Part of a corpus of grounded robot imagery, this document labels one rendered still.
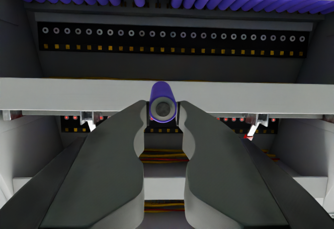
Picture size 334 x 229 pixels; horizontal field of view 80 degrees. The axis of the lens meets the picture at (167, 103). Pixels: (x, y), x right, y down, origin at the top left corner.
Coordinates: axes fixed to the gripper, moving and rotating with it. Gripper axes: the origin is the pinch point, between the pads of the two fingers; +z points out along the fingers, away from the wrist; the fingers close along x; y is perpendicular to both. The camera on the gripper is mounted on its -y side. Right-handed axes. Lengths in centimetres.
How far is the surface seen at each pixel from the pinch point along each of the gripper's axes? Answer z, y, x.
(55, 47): 29.2, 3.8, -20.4
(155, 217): 25, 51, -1
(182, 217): 25, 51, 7
